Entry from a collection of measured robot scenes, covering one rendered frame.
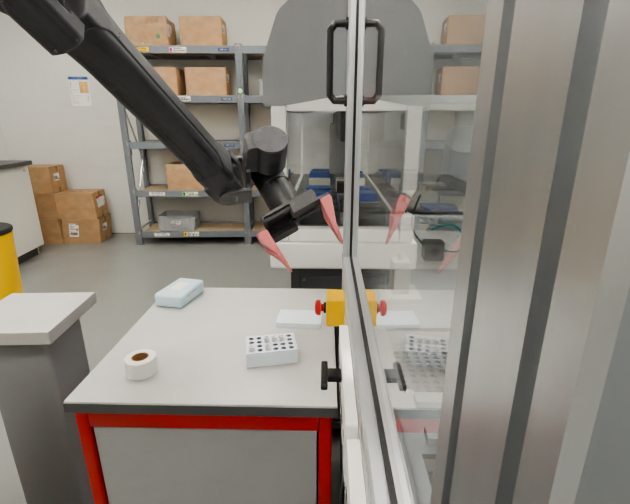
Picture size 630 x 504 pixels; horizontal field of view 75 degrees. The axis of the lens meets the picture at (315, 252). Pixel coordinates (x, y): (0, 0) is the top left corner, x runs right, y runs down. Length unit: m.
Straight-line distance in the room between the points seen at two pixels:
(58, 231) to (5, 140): 1.21
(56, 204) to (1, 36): 1.80
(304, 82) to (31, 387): 1.26
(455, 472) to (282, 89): 1.32
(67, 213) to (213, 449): 4.40
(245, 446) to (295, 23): 1.19
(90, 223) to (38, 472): 3.67
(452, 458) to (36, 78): 5.57
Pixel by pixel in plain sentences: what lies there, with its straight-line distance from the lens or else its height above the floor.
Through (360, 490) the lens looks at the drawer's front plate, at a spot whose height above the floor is 0.93.
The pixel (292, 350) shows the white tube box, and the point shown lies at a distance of 1.02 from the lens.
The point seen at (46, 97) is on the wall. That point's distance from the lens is 5.59.
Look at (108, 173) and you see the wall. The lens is 5.38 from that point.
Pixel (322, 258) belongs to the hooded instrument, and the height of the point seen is 0.84.
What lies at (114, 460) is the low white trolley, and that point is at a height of 0.59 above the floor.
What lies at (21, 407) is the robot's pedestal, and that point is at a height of 0.48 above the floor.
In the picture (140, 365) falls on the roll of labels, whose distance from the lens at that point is 1.04.
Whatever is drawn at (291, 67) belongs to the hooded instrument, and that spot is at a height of 1.48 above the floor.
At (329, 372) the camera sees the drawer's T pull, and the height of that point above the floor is 0.91.
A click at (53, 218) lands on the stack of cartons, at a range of 5.31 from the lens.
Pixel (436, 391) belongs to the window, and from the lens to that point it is 0.26.
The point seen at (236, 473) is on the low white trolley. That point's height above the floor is 0.56.
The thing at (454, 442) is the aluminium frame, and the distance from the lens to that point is 0.18.
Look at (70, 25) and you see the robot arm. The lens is 0.51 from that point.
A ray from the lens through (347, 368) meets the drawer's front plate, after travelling 0.72.
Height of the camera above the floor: 1.33
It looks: 18 degrees down
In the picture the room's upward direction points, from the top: straight up
